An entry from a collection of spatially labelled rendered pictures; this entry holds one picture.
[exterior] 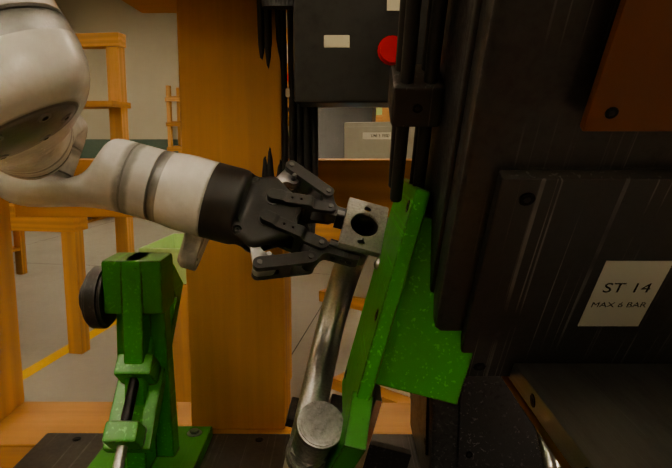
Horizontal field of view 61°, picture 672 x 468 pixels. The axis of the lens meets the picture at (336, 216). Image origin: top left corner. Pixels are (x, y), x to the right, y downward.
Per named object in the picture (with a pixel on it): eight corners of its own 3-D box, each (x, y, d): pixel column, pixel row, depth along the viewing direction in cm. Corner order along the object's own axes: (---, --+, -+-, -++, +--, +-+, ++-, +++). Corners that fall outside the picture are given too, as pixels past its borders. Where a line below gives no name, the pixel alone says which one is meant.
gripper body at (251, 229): (187, 210, 50) (291, 238, 51) (218, 141, 55) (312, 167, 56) (189, 253, 56) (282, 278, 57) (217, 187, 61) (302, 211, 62)
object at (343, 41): (437, 102, 67) (441, -32, 65) (293, 102, 68) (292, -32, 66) (422, 107, 80) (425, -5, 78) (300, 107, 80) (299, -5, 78)
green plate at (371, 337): (442, 471, 45) (522, 216, 43) (340, 446, 45) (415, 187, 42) (421, 402, 56) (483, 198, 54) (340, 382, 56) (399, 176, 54)
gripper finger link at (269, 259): (249, 271, 54) (308, 257, 56) (255, 288, 53) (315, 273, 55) (251, 257, 52) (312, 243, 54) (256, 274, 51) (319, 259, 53)
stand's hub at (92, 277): (99, 337, 66) (95, 273, 65) (72, 337, 66) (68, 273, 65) (123, 317, 73) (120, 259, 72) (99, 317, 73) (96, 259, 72)
